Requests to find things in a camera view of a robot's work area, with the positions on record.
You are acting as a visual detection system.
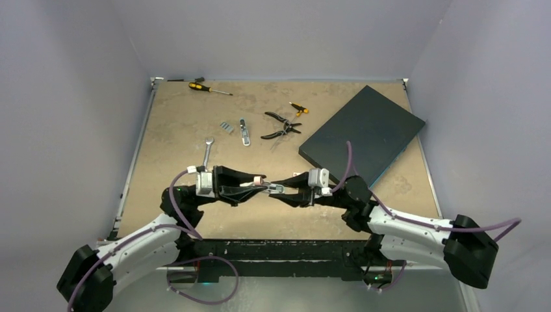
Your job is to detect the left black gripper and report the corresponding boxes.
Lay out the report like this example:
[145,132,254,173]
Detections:
[192,164,266,207]

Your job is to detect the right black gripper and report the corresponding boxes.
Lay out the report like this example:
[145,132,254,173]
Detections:
[270,172,351,209]

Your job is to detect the pink white stapler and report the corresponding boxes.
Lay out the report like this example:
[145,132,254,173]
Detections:
[240,175,285,194]

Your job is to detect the silver stapler magazine tray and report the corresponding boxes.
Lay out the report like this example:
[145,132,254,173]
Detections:
[239,118,251,146]

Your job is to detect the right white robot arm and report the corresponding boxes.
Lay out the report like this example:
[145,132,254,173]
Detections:
[271,169,499,289]

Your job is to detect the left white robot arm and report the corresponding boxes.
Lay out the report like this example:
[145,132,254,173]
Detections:
[57,166,267,311]

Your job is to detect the silver open-end wrench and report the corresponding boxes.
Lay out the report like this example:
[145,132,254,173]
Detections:
[202,137,215,168]

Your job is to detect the silver staple strip block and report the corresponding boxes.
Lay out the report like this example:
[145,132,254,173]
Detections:
[220,122,234,133]

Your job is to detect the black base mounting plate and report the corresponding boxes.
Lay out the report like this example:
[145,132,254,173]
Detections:
[153,239,410,284]

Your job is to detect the small yellow black screwdriver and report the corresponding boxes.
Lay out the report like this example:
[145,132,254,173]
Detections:
[289,102,309,117]

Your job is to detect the black flat box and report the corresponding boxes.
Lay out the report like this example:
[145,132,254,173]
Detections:
[298,86,426,187]

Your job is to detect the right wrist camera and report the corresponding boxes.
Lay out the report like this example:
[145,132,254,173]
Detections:
[307,168,331,196]

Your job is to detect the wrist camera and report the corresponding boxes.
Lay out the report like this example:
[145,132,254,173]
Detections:
[186,165,214,198]
[307,168,331,196]

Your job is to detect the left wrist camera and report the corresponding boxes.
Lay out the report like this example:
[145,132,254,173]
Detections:
[186,165,214,198]

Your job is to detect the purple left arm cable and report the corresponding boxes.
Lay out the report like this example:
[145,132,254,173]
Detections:
[66,169,203,312]

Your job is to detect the black handled pliers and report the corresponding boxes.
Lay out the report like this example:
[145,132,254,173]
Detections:
[260,111,303,140]

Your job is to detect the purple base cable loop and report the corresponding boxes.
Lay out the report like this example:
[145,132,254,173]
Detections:
[166,256,240,306]

